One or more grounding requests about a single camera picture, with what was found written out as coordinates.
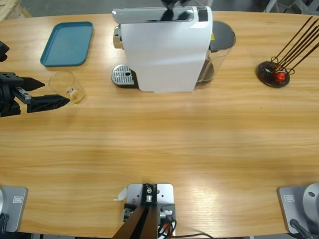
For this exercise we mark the metal drip tray grate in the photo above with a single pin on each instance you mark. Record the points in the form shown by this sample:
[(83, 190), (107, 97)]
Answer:
[(122, 74)]

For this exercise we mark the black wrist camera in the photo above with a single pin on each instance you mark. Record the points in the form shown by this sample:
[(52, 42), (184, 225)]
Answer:
[(3, 51)]

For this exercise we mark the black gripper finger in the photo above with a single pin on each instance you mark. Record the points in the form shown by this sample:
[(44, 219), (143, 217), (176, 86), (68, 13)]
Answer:
[(185, 2), (169, 3)]

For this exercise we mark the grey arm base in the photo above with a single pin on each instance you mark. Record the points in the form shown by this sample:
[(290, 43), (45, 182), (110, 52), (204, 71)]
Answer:
[(296, 206), (15, 206)]

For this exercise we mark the teal plastic tray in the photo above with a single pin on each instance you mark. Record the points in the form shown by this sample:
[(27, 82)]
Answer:
[(67, 44)]

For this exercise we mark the clear drinking glass red label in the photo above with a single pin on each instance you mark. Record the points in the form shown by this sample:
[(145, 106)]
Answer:
[(62, 81)]

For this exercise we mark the white mount plate dark post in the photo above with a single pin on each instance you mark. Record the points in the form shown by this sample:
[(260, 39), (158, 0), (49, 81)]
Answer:
[(164, 194)]

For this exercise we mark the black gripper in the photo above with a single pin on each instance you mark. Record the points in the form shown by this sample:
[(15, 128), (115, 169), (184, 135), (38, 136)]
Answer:
[(7, 94)]

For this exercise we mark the red coffee capsule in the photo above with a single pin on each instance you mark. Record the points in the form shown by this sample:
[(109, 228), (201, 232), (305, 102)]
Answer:
[(281, 76)]

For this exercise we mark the black capsule holder with rods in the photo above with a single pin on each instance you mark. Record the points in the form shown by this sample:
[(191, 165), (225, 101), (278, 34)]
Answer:
[(265, 77)]

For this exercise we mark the white capsule coffee machine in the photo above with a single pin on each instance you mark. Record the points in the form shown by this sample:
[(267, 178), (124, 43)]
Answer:
[(164, 54)]

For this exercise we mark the grey metal frame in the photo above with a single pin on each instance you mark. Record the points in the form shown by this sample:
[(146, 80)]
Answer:
[(294, 6)]

